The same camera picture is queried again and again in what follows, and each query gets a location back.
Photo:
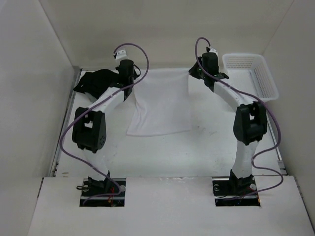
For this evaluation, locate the white tank top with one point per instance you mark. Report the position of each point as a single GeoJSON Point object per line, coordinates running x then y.
{"type": "Point", "coordinates": [162, 104]}

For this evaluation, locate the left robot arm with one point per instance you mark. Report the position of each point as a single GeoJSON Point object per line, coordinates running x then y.
{"type": "Point", "coordinates": [89, 130]}

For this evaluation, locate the black folded tank top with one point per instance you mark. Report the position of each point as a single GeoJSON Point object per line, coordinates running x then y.
{"type": "Point", "coordinates": [94, 84]}

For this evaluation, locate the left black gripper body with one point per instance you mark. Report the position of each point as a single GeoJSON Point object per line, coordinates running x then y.
{"type": "Point", "coordinates": [135, 75]}

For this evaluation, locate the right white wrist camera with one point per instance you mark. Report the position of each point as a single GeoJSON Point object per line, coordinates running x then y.
{"type": "Point", "coordinates": [211, 50]}

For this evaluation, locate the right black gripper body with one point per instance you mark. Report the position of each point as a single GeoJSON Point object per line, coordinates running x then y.
{"type": "Point", "coordinates": [198, 72]}

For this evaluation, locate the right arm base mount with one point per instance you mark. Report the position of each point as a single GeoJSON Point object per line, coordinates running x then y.
{"type": "Point", "coordinates": [228, 196]}

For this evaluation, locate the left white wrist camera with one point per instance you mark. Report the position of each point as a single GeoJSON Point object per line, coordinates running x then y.
{"type": "Point", "coordinates": [121, 55]}

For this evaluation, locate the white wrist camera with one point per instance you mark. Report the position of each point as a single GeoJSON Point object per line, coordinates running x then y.
{"type": "Point", "coordinates": [211, 50]}
{"type": "Point", "coordinates": [121, 55]}

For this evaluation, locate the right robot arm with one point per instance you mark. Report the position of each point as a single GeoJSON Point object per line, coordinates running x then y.
{"type": "Point", "coordinates": [250, 125]}

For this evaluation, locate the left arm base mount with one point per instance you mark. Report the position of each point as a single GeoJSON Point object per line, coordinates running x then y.
{"type": "Point", "coordinates": [118, 194]}

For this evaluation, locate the white plastic basket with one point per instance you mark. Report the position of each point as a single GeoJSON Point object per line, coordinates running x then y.
{"type": "Point", "coordinates": [250, 73]}

